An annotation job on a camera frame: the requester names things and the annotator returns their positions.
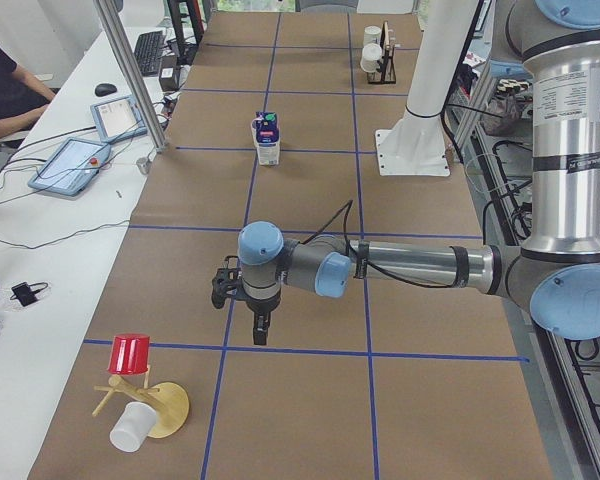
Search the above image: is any aluminium frame post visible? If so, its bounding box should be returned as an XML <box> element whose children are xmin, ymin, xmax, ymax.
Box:
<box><xmin>94</xmin><ymin>0</ymin><xmax>167</xmax><ymax>153</ymax></box>

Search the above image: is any seated person in black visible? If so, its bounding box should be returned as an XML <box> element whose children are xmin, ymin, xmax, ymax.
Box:
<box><xmin>0</xmin><ymin>47</ymin><xmax>56</xmax><ymax>139</ymax></box>

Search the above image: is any far teach pendant tablet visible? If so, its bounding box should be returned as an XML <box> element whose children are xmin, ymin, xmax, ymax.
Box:
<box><xmin>90</xmin><ymin>95</ymin><xmax>147</xmax><ymax>143</ymax></box>

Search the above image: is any black wire cup rack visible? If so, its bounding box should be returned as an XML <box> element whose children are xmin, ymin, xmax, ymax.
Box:
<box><xmin>366</xmin><ymin>21</ymin><xmax>397</xmax><ymax>85</ymax></box>

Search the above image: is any black computer mouse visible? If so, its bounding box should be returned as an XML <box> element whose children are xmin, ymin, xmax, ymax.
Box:
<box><xmin>94</xmin><ymin>83</ymin><xmax>118</xmax><ymax>97</ymax></box>

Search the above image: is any white cup on rack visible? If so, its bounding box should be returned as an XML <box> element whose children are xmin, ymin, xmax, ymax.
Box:
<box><xmin>363</xmin><ymin>25</ymin><xmax>382</xmax><ymax>46</ymax></box>
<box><xmin>360</xmin><ymin>42</ymin><xmax>383</xmax><ymax>73</ymax></box>

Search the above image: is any red plastic cup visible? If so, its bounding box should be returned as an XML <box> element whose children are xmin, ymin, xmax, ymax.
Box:
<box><xmin>107</xmin><ymin>333</ymin><xmax>150</xmax><ymax>375</ymax></box>

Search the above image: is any blue white milk carton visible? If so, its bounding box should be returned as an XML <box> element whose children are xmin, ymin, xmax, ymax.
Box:
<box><xmin>251</xmin><ymin>111</ymin><xmax>280</xmax><ymax>166</ymax></box>

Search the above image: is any white plastic cup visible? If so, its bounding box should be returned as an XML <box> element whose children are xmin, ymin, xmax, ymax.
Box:
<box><xmin>109</xmin><ymin>401</ymin><xmax>157</xmax><ymax>453</ymax></box>

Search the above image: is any near teach pendant tablet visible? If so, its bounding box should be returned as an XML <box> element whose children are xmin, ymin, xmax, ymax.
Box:
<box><xmin>28</xmin><ymin>138</ymin><xmax>111</xmax><ymax>197</ymax></box>

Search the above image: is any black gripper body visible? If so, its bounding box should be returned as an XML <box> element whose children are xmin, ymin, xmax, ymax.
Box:
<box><xmin>211</xmin><ymin>255</ymin><xmax>281</xmax><ymax>320</ymax></box>

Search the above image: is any white camera pillar with base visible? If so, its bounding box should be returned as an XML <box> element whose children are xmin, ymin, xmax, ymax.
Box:
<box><xmin>376</xmin><ymin>0</ymin><xmax>480</xmax><ymax>177</ymax></box>

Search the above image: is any teach pendant tablet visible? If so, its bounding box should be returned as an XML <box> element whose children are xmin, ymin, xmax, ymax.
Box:
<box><xmin>28</xmin><ymin>138</ymin><xmax>111</xmax><ymax>197</ymax></box>
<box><xmin>90</xmin><ymin>95</ymin><xmax>147</xmax><ymax>143</ymax></box>

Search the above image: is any wooden cup tree stand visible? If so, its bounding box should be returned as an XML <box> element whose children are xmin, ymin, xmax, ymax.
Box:
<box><xmin>92</xmin><ymin>371</ymin><xmax>190</xmax><ymax>439</ymax></box>

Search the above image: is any black keyboard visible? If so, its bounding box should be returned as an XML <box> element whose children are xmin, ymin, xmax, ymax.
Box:
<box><xmin>134</xmin><ymin>31</ymin><xmax>164</xmax><ymax>76</ymax></box>

